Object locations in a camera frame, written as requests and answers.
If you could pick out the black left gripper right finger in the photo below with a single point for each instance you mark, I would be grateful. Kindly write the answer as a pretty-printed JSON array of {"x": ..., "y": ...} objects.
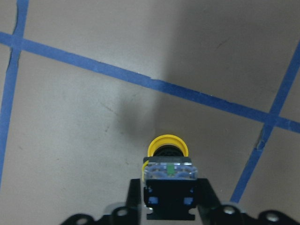
[{"x": 206, "y": 197}]

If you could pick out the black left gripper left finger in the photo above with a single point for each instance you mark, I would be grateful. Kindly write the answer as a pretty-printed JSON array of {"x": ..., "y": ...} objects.
[{"x": 134, "y": 195}]

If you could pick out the yellow push button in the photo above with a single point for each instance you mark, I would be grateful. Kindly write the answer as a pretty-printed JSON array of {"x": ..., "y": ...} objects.
[{"x": 169, "y": 180}]

